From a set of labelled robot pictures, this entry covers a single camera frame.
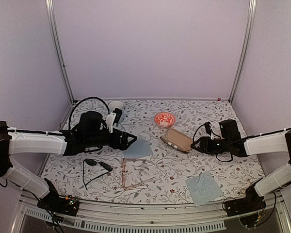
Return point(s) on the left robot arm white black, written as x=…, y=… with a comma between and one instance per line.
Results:
x=92, y=131

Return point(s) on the floral patterned table mat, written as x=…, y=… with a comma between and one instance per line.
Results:
x=173, y=168

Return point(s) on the red patterned small bowl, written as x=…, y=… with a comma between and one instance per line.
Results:
x=165, y=119

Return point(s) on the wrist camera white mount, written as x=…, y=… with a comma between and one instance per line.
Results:
x=209, y=130
x=110, y=121

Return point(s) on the brown striped glasses case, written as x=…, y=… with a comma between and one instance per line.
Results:
x=177, y=140

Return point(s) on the aluminium frame post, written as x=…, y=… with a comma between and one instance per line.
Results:
x=58, y=50
x=245, y=45

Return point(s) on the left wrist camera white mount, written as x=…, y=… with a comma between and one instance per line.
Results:
x=110, y=121

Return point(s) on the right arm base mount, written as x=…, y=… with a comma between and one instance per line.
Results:
x=250, y=203

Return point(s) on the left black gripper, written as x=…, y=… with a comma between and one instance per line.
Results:
x=123, y=144

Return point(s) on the black sunglasses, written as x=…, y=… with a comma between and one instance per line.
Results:
x=93, y=163

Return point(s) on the right aluminium frame post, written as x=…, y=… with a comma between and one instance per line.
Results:
x=245, y=45

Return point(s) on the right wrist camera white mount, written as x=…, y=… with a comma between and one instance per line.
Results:
x=209, y=130

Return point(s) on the light blue paper cup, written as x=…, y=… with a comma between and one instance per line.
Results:
x=118, y=108

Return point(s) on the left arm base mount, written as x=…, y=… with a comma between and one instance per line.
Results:
x=52, y=202

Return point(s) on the clear pink frame glasses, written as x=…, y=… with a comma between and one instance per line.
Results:
x=135, y=172

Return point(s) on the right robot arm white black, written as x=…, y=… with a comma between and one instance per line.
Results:
x=231, y=141

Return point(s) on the blue cleaning cloth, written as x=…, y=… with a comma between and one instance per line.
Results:
x=139, y=149
x=203, y=188

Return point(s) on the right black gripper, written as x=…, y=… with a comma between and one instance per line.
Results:
x=204, y=141

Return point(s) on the left aluminium frame post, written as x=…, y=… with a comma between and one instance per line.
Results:
x=58, y=50

